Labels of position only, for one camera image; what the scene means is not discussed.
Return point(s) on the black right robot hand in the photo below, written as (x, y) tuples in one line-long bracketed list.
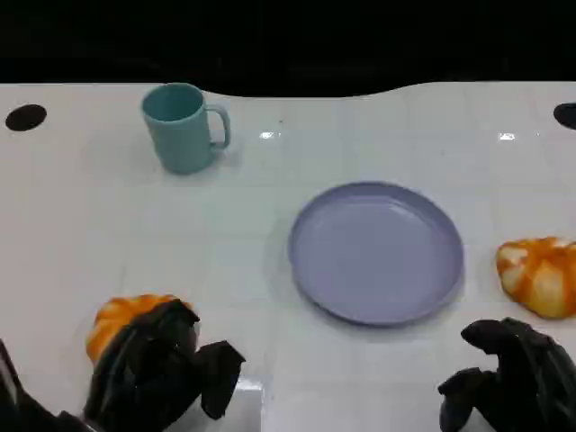
[(526, 387)]

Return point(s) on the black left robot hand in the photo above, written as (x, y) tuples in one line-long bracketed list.
[(148, 369)]

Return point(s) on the orange and white bread roll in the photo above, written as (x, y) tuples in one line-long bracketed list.
[(112, 312), (540, 274)]

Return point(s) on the lilac plate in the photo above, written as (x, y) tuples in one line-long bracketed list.
[(375, 254)]

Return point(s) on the pale green mug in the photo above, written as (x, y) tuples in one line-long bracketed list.
[(180, 139)]

